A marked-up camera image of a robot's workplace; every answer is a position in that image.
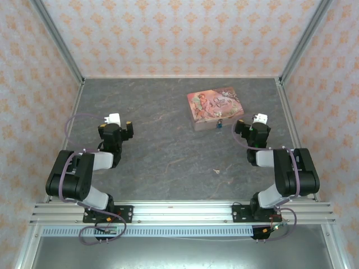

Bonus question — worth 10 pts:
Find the aluminium frame post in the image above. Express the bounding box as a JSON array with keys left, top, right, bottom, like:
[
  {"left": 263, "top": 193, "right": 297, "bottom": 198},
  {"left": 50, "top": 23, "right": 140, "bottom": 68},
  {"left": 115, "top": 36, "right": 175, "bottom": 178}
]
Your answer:
[
  {"left": 30, "top": 0, "right": 86, "bottom": 85},
  {"left": 279, "top": 0, "right": 335, "bottom": 85}
]

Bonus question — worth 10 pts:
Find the wide aluminium base rail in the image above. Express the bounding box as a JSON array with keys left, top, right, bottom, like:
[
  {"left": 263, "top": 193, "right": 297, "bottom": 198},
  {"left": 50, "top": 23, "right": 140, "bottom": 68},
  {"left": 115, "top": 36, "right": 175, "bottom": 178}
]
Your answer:
[{"left": 29, "top": 200, "right": 337, "bottom": 225}]

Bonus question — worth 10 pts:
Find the grey slotted cable duct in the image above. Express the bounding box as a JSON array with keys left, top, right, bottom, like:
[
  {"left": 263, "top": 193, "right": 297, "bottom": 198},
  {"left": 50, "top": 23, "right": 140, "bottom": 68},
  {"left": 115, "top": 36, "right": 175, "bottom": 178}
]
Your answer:
[{"left": 41, "top": 226, "right": 255, "bottom": 238}]

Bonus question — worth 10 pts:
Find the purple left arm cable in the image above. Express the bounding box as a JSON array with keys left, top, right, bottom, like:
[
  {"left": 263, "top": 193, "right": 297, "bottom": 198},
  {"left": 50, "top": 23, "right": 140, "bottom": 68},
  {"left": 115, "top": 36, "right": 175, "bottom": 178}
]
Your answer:
[{"left": 58, "top": 113, "right": 127, "bottom": 245}]

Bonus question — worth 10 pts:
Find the pink decorated keepsake box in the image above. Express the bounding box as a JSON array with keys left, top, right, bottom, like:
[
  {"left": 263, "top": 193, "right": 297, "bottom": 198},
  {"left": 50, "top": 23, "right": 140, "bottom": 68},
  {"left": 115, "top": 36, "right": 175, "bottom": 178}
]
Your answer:
[{"left": 186, "top": 86, "right": 245, "bottom": 132}]

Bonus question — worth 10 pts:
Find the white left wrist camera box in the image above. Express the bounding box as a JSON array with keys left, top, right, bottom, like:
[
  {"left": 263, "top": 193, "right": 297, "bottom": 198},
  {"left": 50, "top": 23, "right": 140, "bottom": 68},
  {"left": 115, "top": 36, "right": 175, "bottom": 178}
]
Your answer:
[{"left": 104, "top": 112, "right": 122, "bottom": 126}]

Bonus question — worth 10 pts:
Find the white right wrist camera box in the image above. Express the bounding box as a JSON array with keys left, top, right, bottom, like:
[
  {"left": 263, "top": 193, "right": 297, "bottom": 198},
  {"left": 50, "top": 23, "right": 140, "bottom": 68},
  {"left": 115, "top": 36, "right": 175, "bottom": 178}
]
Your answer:
[{"left": 251, "top": 112, "right": 269, "bottom": 126}]

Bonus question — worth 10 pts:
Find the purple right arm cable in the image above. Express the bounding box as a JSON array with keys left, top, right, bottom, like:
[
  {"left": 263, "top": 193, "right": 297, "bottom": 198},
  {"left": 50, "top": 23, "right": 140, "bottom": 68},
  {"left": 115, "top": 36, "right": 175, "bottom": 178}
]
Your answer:
[{"left": 232, "top": 119, "right": 301, "bottom": 242}]

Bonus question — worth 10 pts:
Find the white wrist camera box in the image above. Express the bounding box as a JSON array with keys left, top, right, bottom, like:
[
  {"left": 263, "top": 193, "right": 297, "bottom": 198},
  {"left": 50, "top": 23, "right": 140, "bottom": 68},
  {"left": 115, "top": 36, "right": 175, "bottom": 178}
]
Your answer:
[
  {"left": 104, "top": 112, "right": 122, "bottom": 126},
  {"left": 251, "top": 112, "right": 269, "bottom": 126}
]

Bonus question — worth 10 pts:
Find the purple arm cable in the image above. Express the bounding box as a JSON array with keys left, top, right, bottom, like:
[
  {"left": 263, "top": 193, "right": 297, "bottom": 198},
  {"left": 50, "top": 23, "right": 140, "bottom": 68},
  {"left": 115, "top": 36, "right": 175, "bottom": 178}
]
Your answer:
[
  {"left": 232, "top": 119, "right": 301, "bottom": 242},
  {"left": 58, "top": 113, "right": 127, "bottom": 245}
]

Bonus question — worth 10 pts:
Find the aluminium table side rail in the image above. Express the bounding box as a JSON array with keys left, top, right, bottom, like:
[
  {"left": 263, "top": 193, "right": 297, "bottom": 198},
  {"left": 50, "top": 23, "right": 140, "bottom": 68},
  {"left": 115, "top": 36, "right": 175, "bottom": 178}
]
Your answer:
[
  {"left": 275, "top": 77, "right": 321, "bottom": 203},
  {"left": 42, "top": 80, "right": 86, "bottom": 204}
]

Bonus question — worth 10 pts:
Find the grey metal panel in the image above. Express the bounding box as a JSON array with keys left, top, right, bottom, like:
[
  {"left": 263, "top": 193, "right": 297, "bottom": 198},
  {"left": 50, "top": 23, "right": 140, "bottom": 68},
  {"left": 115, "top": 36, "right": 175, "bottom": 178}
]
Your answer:
[{"left": 30, "top": 236, "right": 335, "bottom": 269}]

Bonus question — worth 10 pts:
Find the lower aluminium frame leg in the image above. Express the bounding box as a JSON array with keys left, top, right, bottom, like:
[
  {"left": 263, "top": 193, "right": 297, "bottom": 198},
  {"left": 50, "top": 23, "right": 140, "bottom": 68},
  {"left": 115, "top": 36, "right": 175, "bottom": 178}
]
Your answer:
[
  {"left": 13, "top": 224, "right": 43, "bottom": 269},
  {"left": 320, "top": 224, "right": 349, "bottom": 269}
]

